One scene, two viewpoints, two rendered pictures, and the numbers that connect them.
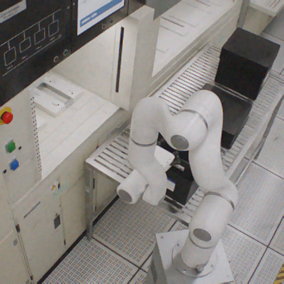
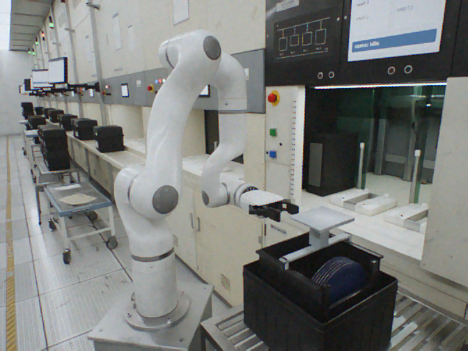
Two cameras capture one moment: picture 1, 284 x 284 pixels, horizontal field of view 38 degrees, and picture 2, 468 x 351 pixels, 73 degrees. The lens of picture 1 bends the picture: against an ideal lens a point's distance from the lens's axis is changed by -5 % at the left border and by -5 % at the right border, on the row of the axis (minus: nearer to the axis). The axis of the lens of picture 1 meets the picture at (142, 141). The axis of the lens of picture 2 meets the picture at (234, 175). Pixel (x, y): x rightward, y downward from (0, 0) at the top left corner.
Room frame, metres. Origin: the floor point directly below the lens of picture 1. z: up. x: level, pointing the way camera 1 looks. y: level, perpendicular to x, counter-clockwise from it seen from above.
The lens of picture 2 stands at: (1.44, -0.89, 1.37)
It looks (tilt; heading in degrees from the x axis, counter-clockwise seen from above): 15 degrees down; 118
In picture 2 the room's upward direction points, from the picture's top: 1 degrees counter-clockwise
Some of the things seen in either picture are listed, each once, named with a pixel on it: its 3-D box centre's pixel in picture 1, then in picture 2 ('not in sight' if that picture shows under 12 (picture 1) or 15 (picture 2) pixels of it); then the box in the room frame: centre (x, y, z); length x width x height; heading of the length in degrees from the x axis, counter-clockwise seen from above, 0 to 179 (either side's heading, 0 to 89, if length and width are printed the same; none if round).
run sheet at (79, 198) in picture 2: not in sight; (77, 198); (-1.13, 0.86, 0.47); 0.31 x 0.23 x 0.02; 174
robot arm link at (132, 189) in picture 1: (136, 185); (232, 191); (0.96, 0.00, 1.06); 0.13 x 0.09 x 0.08; 152
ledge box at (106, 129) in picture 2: not in sight; (108, 138); (-1.34, 1.47, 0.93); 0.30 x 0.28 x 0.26; 150
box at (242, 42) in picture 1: (246, 63); not in sight; (2.08, -0.54, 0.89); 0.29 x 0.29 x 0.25; 67
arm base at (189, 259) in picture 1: (199, 246); (154, 280); (0.85, -0.28, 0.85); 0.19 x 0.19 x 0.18
